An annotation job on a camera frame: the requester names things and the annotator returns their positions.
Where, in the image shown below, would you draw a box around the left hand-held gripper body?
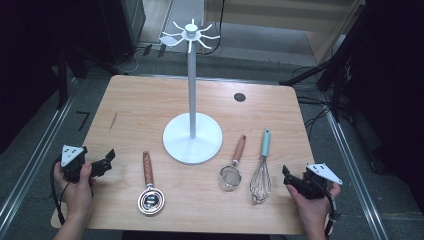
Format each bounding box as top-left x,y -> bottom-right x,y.
59,144 -> 102,184

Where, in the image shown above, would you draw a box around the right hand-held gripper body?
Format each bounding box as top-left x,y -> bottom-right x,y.
299,162 -> 344,200

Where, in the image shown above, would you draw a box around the teal handled wire whisk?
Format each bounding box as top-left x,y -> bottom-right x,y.
249,128 -> 273,206

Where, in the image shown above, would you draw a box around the wooden handled metal scoop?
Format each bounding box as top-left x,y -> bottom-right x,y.
137,150 -> 166,216

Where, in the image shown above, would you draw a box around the wooden handled mesh strainer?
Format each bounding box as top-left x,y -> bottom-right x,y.
218,134 -> 247,192

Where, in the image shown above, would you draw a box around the white utensil rack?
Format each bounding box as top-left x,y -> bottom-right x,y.
159,18 -> 224,165

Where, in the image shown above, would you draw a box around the person's right hand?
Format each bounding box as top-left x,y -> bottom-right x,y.
286,182 -> 342,232

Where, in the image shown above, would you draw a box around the person's left hand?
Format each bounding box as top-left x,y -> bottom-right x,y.
53,161 -> 98,216

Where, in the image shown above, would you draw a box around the black metal stand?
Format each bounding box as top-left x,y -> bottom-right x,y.
279,0 -> 378,123

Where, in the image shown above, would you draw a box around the dark cabinet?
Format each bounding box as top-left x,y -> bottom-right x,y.
98,0 -> 147,66

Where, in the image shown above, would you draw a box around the white paper tag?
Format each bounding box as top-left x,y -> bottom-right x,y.
159,35 -> 178,47

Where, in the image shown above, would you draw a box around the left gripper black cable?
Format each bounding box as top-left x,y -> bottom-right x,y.
49,158 -> 69,225

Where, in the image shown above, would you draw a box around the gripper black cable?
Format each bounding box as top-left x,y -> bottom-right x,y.
49,158 -> 69,225
323,190 -> 338,240

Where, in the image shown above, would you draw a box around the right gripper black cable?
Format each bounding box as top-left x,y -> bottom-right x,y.
323,190 -> 338,240

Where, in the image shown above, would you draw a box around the metal floor rail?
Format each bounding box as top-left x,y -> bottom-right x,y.
0,94 -> 77,229
323,108 -> 390,240

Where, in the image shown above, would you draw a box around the black floor cables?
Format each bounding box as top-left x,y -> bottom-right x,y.
291,64 -> 338,141

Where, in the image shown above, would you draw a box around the black upright post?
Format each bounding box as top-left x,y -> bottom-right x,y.
56,46 -> 70,110

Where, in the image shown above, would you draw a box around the black hanging cable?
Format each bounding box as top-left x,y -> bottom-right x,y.
196,0 -> 226,56

